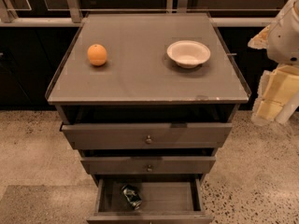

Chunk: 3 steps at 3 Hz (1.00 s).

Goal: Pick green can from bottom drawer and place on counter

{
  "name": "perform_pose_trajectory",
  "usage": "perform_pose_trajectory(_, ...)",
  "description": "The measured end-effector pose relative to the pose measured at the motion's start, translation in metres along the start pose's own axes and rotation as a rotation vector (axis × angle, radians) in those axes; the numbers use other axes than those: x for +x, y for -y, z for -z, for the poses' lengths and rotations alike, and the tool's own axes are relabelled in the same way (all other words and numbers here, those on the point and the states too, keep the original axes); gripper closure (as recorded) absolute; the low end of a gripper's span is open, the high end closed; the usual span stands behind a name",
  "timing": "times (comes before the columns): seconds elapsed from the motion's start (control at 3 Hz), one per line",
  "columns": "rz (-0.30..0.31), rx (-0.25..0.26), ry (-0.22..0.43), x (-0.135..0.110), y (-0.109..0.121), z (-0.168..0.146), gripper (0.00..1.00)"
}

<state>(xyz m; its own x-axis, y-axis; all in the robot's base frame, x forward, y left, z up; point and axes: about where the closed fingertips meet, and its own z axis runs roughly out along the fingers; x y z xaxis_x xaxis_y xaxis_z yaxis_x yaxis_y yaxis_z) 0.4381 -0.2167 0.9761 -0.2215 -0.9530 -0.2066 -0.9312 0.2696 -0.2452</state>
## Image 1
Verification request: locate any grey drawer cabinet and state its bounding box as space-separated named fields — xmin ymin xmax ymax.
xmin=45 ymin=12 xmax=252 ymax=224

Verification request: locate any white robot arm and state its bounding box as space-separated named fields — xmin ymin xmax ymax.
xmin=248 ymin=0 xmax=299 ymax=126

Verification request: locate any orange fruit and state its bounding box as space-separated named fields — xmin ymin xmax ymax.
xmin=87 ymin=44 xmax=107 ymax=66

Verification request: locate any metal window frame rail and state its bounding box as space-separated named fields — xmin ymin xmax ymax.
xmin=0 ymin=0 xmax=288 ymax=27

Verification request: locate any grey drawer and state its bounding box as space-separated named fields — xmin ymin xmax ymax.
xmin=87 ymin=177 xmax=212 ymax=224
xmin=81 ymin=156 xmax=216 ymax=175
xmin=62 ymin=122 xmax=232 ymax=150

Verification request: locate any white paper bowl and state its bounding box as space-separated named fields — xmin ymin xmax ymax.
xmin=166 ymin=40 xmax=211 ymax=69

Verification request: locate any top grey drawer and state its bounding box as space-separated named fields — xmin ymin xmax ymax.
xmin=62 ymin=122 xmax=232 ymax=150

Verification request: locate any bottom grey drawer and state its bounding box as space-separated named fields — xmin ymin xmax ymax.
xmin=87 ymin=177 xmax=212 ymax=224

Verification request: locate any crushed green can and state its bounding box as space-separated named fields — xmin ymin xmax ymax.
xmin=121 ymin=185 xmax=142 ymax=210

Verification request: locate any middle grey drawer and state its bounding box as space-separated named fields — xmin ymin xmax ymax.
xmin=81 ymin=156 xmax=216 ymax=175

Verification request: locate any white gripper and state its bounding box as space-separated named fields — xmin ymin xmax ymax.
xmin=248 ymin=25 xmax=299 ymax=126

